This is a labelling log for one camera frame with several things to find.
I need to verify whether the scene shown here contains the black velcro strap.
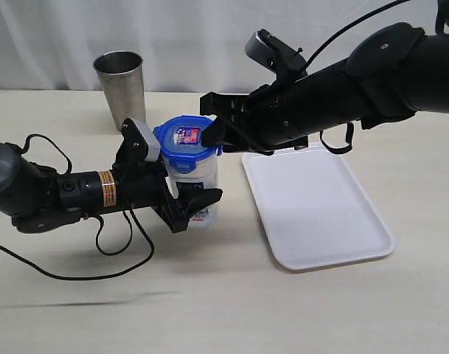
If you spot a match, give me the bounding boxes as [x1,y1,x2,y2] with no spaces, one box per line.
[318,121,356,155]

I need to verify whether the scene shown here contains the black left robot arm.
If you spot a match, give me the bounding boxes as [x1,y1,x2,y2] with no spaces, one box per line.
[0,118,223,234]

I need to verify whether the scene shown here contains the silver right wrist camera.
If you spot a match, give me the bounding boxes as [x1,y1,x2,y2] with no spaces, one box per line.
[244,29,282,74]

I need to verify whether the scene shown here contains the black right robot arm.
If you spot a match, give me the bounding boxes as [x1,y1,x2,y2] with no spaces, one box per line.
[199,22,449,155]

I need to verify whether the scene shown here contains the white plastic tray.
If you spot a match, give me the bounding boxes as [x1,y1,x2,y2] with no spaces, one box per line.
[241,143,395,272]

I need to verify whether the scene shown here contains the clear plastic container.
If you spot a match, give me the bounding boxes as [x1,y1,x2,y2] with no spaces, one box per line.
[163,150,220,228]

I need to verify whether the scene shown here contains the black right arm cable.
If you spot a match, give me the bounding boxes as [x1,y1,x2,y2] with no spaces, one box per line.
[301,0,409,71]

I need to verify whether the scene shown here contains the stainless steel cup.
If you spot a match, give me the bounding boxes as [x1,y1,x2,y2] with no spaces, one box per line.
[93,50,146,131]

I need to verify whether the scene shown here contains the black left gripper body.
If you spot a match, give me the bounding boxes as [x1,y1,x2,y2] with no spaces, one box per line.
[113,118,188,233]

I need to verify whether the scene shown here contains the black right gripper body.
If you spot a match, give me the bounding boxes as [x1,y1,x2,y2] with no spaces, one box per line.
[198,29,310,156]

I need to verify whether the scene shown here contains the blue plastic container lid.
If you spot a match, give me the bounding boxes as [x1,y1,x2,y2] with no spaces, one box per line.
[153,115,222,174]

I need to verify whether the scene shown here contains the white backdrop curtain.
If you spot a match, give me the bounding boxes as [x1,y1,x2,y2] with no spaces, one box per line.
[0,1,437,93]

